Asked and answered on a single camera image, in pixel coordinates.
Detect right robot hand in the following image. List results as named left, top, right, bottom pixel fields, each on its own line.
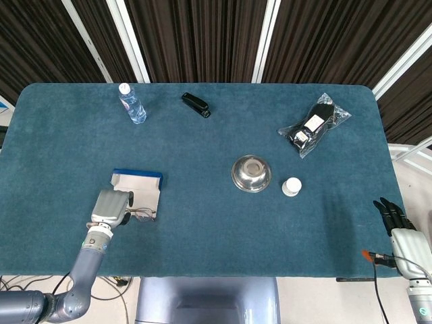
left=373, top=196, right=432, bottom=279

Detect white wide pillar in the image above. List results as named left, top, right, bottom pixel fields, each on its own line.
left=106, top=0, right=151, bottom=84

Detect eyeglasses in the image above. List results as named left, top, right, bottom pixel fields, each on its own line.
left=86, top=207, right=158, bottom=229

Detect grey floor cable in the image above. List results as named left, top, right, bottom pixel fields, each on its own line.
left=0, top=275, right=133, bottom=302

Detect white and blue board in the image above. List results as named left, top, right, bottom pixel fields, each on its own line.
left=0, top=96, right=16, bottom=117

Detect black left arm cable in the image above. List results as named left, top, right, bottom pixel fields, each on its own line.
left=52, top=271, right=72, bottom=295

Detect white narrow pillar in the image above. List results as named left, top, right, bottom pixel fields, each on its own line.
left=62, top=0, right=114, bottom=84

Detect blue glasses case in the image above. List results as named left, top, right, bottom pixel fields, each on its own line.
left=110, top=168, right=163, bottom=219

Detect blue-grey robot torso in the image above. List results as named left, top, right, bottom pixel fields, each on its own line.
left=134, top=276, right=281, bottom=324

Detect teal table cloth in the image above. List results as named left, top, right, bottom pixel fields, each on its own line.
left=0, top=82, right=408, bottom=278

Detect upturned stainless steel bowl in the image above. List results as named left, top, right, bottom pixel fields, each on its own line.
left=231, top=155, right=273, bottom=194

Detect plastic bag of black socks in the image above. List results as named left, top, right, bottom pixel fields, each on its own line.
left=277, top=92, right=352, bottom=159

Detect white pillar with grey edge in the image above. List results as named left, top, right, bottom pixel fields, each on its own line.
left=251, top=0, right=281, bottom=84

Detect black cable with orange plug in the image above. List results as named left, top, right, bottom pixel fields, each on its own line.
left=360, top=248, right=395, bottom=324

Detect white slanted frame beam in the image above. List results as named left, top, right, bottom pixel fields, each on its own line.
left=371, top=23, right=432, bottom=101

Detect black stapler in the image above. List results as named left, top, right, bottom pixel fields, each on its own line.
left=181, top=92, right=212, bottom=119

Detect dark brown curtain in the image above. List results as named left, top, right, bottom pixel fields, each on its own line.
left=0, top=0, right=432, bottom=146

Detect white metal frame rails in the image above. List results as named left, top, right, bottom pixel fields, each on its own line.
left=387, top=143, right=432, bottom=169

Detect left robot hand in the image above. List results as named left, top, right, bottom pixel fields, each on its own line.
left=90, top=189, right=135, bottom=227

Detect clear plastic water bottle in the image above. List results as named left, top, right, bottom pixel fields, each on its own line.
left=117, top=82, right=148, bottom=125

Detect small white jar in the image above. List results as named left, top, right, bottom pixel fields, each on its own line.
left=281, top=177, right=302, bottom=198

